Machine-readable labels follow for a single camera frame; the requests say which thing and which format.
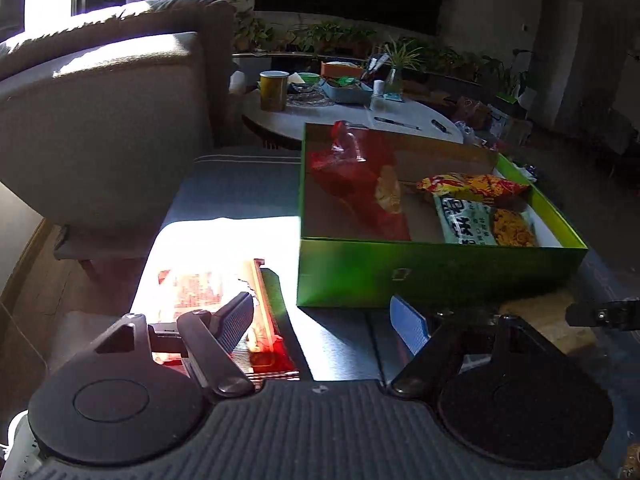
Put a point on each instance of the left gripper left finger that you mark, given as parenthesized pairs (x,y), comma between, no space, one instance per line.
(210,338)

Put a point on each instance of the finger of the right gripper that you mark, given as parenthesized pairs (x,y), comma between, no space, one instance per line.
(614,315)

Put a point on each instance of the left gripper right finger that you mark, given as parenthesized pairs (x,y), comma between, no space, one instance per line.
(438,351)

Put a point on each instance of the red checkered snack pack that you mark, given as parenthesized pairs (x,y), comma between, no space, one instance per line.
(261,353)

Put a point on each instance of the green vegetable roll snack bag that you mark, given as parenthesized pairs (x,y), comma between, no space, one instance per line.
(472,223)

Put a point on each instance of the red yellow noodle snack bag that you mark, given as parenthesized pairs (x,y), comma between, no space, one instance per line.
(482,188)

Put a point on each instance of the red rice cracker bag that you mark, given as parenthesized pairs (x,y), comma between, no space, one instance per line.
(359,169)

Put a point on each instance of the green cardboard box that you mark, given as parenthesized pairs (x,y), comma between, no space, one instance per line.
(343,264)

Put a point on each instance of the black marker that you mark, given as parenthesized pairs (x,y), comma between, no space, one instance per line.
(441,127)

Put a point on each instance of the black pen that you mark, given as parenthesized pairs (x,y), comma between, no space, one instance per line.
(396,123)

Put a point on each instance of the white round coffee table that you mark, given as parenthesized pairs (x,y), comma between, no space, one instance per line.
(290,123)

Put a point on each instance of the beige sofa armchair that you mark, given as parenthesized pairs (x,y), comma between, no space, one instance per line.
(102,117)

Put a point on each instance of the yellow tin can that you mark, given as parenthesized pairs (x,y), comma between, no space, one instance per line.
(273,88)

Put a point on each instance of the blue plastic basket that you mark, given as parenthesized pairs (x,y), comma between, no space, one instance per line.
(356,94)

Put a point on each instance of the orange tissue box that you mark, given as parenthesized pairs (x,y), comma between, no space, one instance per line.
(335,70)

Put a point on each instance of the spider plant in glass vase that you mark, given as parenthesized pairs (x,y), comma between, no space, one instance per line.
(399,57)

